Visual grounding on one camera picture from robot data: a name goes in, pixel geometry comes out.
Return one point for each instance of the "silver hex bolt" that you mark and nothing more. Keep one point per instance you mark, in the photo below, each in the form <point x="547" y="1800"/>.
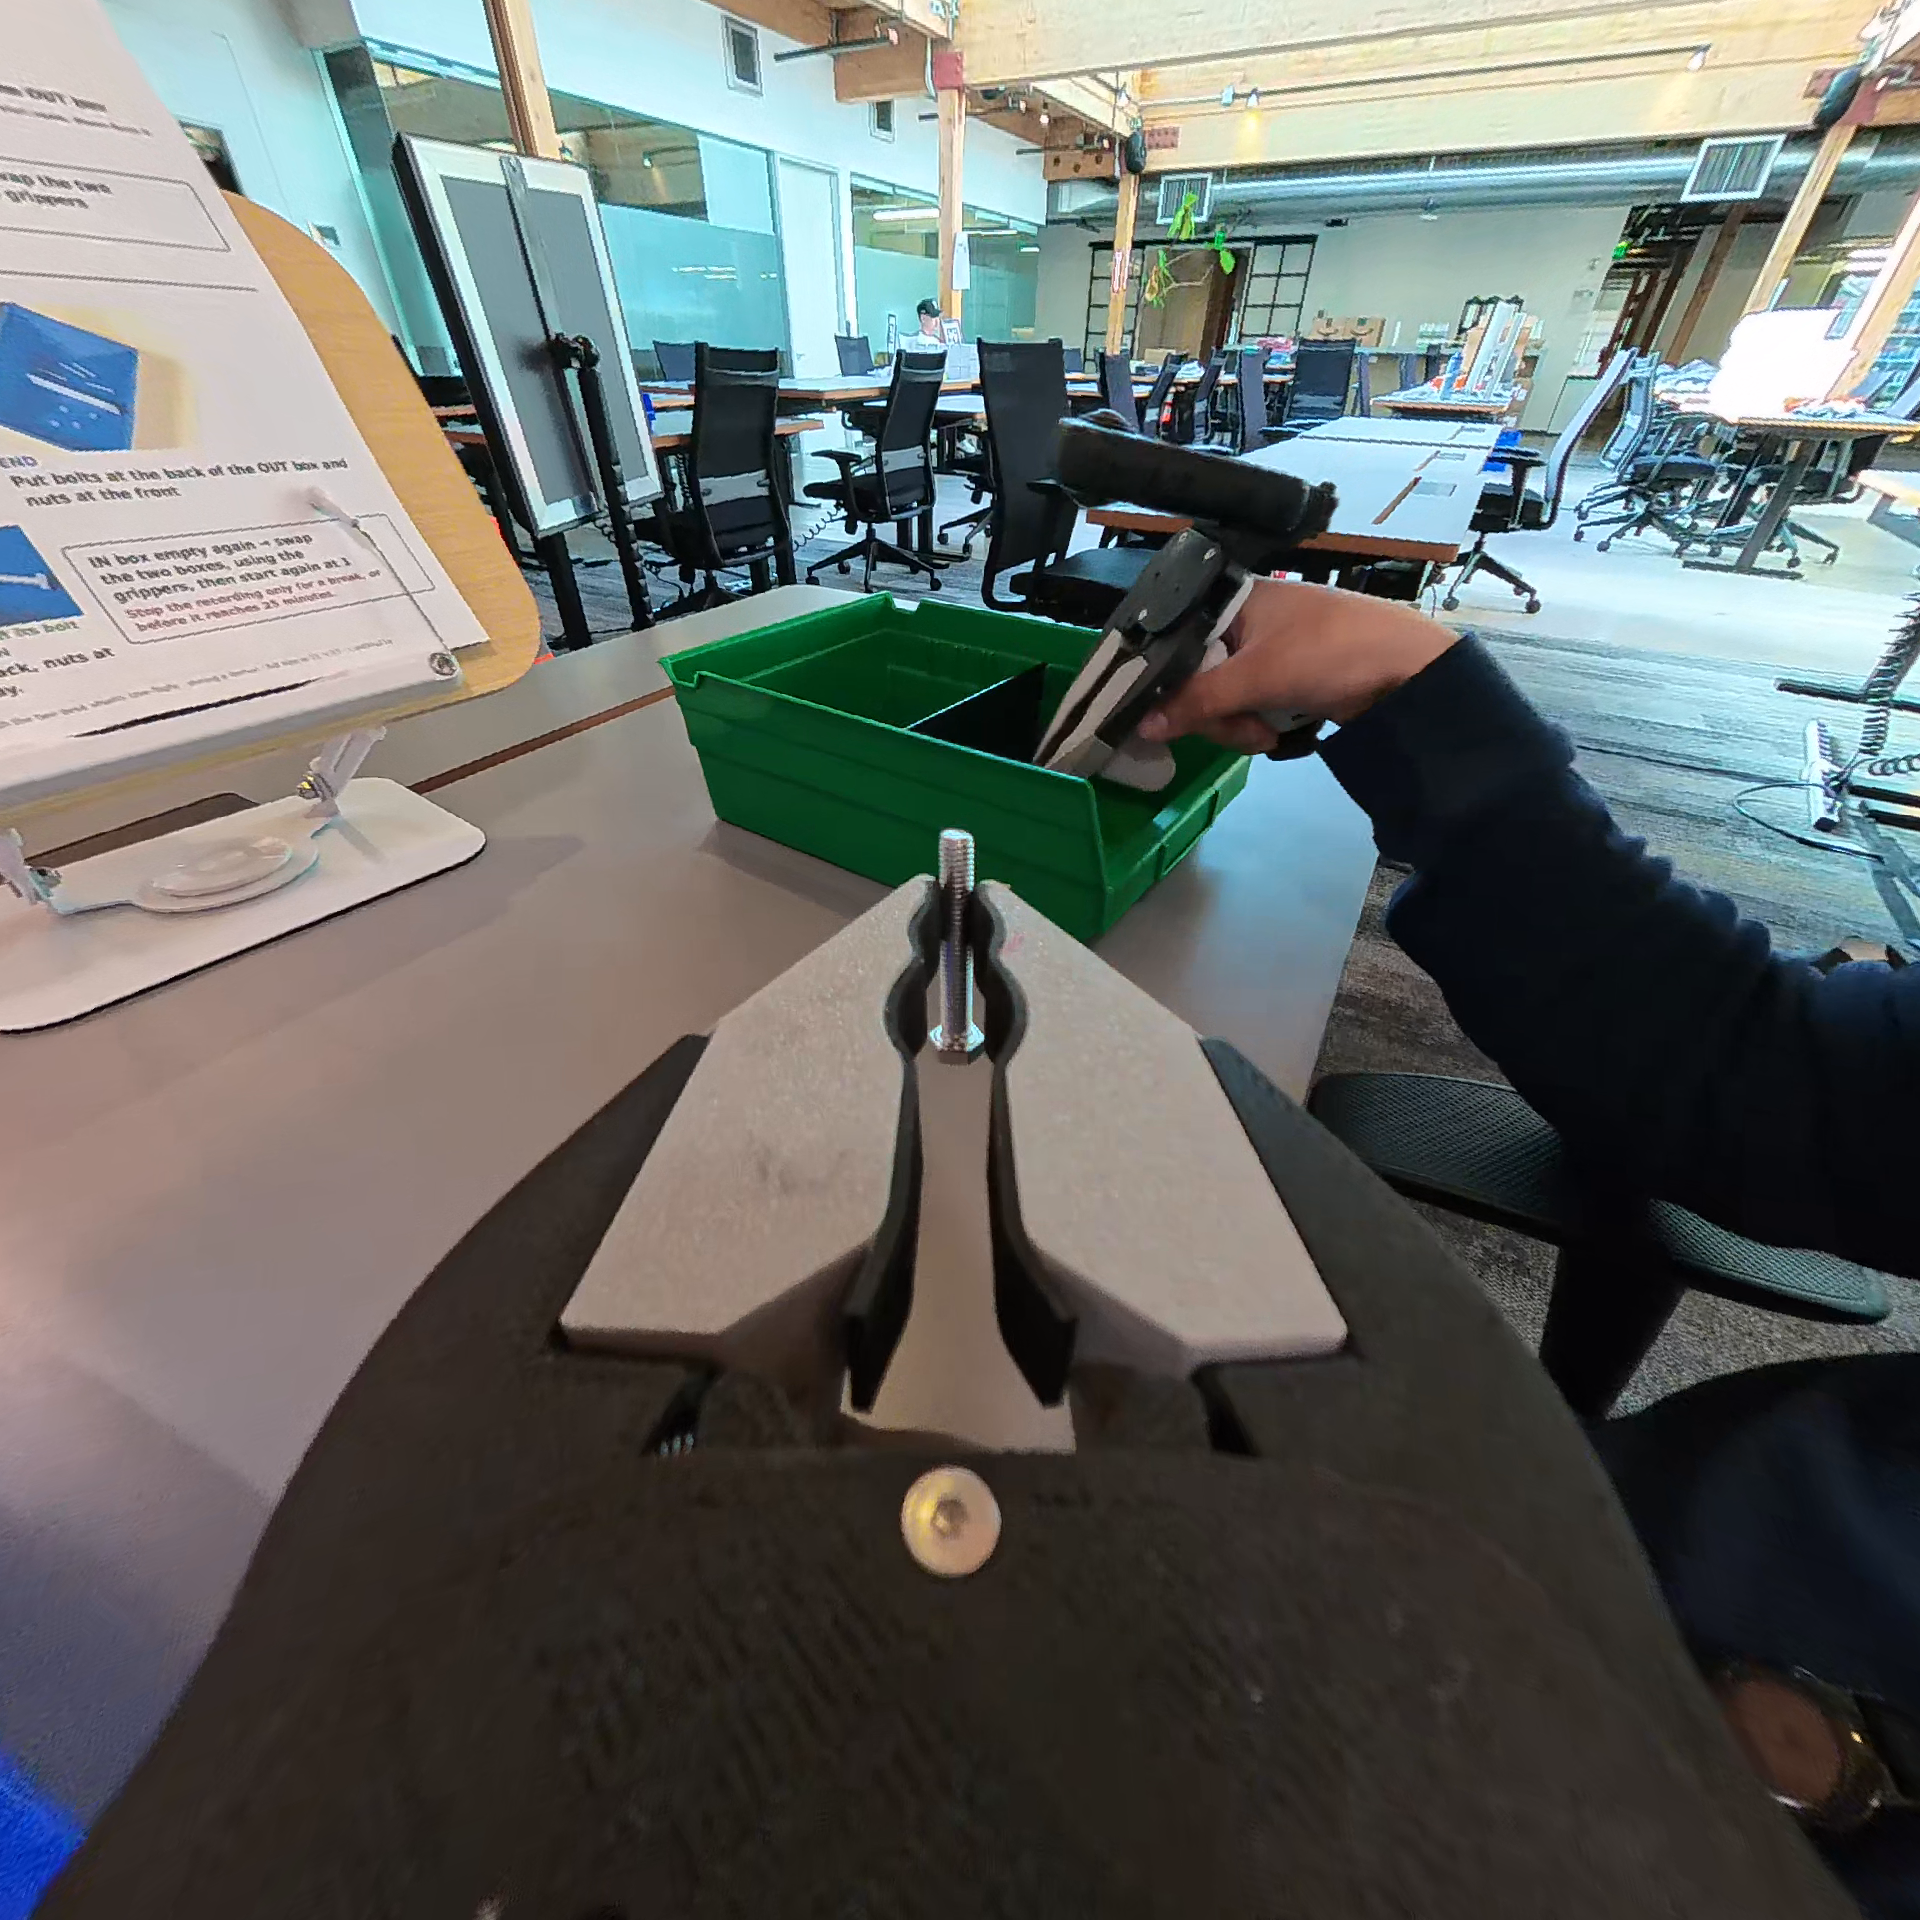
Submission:
<point x="955" y="960"/>

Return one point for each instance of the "person's right hand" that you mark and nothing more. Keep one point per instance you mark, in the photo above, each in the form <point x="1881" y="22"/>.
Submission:
<point x="1319" y="660"/>

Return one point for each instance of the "green plastic bin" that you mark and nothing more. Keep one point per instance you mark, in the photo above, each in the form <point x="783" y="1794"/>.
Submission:
<point x="842" y="811"/>

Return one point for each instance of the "person's right forearm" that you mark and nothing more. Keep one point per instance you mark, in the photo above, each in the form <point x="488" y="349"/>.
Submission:
<point x="1618" y="977"/>

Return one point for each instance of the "person's dark clothing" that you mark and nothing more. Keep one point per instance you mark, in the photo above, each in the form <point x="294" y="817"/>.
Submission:
<point x="1769" y="1500"/>

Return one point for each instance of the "instruction sheet on stand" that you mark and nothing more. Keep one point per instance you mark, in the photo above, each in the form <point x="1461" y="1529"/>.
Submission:
<point x="452" y="496"/>

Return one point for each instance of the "white power strip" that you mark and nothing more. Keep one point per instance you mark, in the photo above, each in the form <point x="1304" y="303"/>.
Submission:
<point x="1824" y="773"/>

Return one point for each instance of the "black mesh armrest chair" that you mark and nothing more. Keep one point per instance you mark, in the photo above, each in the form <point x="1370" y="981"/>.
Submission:
<point x="1472" y="1140"/>

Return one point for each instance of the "round dark badge reel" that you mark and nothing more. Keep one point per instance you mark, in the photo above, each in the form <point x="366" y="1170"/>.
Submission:
<point x="1793" y="1742"/>

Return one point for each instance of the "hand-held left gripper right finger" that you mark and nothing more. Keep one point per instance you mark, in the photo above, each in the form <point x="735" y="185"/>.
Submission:
<point x="1157" y="1170"/>

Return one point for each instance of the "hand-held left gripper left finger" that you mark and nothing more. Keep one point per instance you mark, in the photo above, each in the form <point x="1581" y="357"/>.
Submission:
<point x="735" y="1170"/>

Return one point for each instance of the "black bin divider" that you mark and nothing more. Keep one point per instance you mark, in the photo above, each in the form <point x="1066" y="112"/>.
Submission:
<point x="989" y="721"/>

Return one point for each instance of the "grey panel board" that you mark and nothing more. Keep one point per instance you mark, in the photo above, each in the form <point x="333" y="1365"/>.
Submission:
<point x="527" y="332"/>

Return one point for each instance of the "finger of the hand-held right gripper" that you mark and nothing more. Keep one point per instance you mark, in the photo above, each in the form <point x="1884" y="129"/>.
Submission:
<point x="1148" y="707"/>
<point x="1093" y="699"/>

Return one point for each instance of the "green hanging plant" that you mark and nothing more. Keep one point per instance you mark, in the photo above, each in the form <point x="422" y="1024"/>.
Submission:
<point x="1184" y="241"/>

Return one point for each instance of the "row of grey office chairs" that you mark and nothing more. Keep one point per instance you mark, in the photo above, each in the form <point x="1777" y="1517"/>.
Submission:
<point x="1651" y="450"/>

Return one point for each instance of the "white top desk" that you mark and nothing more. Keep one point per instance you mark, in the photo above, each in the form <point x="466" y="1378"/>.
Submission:
<point x="1352" y="479"/>

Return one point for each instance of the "row of black office chairs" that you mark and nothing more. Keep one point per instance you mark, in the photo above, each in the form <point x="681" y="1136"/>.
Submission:
<point x="1037" y="450"/>

